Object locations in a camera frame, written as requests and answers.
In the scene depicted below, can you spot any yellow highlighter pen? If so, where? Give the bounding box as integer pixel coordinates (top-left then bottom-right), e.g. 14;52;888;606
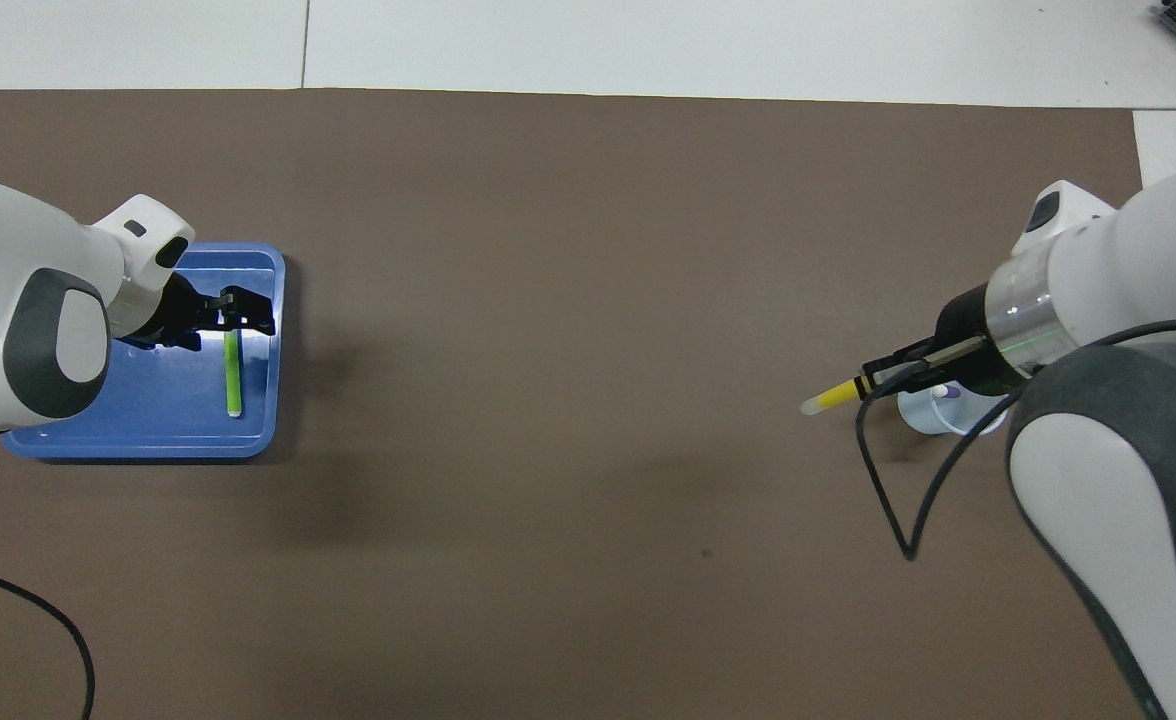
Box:
800;383;864;417

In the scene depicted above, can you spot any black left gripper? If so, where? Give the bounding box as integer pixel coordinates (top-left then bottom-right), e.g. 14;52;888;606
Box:
128;270;277;351

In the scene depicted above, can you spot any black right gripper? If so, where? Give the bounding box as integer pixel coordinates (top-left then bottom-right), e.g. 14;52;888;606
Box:
853;283;1034;403

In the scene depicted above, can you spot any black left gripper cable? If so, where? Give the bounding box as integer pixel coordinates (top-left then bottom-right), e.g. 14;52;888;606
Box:
0;562;97;720

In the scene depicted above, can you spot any translucent plastic pen cup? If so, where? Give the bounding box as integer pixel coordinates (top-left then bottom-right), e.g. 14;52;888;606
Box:
896;380;1009;438

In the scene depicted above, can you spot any brown table mat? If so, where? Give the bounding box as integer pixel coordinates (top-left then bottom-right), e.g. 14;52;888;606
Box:
0;88;1154;720

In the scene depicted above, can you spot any blue plastic tray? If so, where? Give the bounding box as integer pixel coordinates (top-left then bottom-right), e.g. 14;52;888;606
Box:
0;242;286;461

